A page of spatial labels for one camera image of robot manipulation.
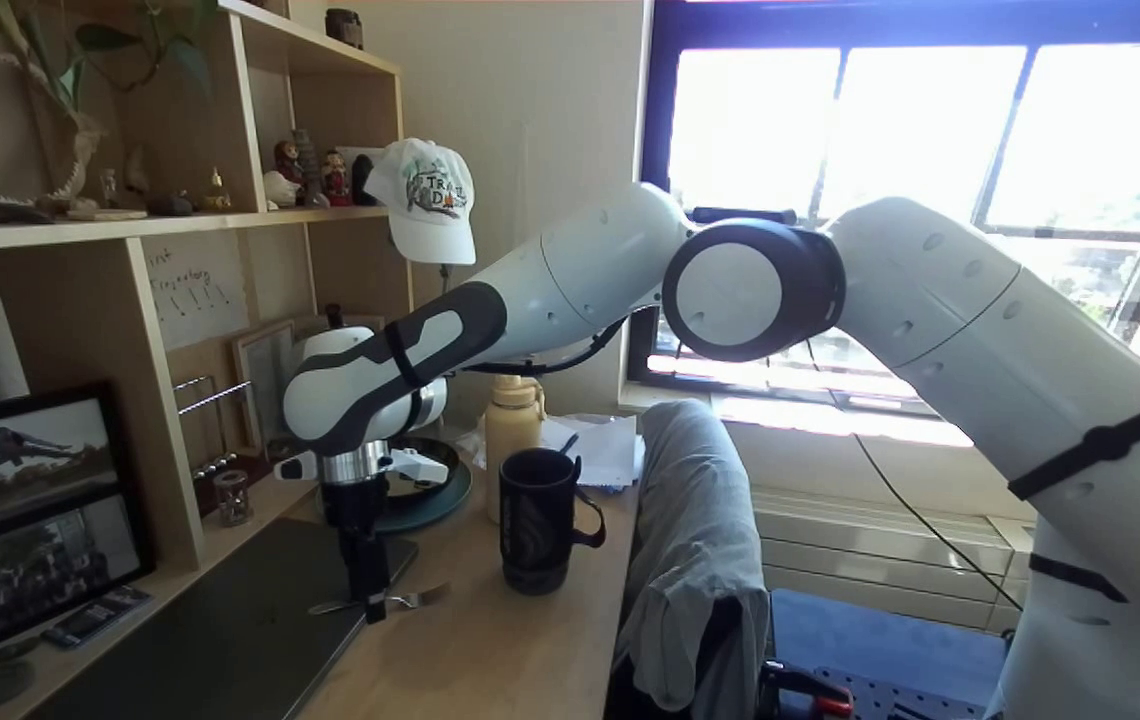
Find teal plate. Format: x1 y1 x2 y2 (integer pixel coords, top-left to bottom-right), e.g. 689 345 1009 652
377 459 474 534

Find silver fork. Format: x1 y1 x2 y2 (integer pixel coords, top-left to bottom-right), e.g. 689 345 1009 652
303 583 448 616

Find dark grey desk mat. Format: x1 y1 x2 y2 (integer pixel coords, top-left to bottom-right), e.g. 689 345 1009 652
23 514 419 720

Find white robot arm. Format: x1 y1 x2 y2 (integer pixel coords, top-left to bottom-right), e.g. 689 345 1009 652
285 182 1140 720

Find black cable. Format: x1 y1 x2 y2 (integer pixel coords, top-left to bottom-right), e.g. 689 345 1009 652
847 427 1029 616

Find small figurines on shelf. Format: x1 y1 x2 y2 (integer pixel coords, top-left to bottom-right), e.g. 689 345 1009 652
260 129 377 207

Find cream water bottle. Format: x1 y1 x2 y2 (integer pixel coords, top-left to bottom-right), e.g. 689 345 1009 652
479 377 543 520

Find white radiator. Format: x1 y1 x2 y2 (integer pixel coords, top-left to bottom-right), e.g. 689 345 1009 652
755 492 1029 630

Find papers on desk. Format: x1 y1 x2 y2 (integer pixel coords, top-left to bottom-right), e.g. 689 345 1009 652
540 416 644 492

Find white baseball cap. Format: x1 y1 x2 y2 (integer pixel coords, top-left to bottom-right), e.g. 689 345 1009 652
363 134 475 263

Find black mug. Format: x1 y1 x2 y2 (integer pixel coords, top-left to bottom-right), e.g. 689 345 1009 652
499 446 609 594

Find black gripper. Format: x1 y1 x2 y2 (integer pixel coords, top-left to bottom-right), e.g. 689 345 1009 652
324 480 389 624

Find green potted plant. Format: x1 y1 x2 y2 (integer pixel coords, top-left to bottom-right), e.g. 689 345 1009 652
0 0 219 207

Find small glass jar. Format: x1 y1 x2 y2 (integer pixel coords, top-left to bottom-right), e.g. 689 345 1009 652
212 469 252 527

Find grey cloth on chair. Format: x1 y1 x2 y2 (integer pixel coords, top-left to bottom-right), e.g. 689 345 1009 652
614 399 772 720

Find wooden shelf unit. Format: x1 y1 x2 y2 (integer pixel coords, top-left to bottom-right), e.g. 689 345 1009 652
0 0 417 603

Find framed photo display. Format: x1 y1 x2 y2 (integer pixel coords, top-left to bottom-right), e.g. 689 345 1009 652
0 383 157 640

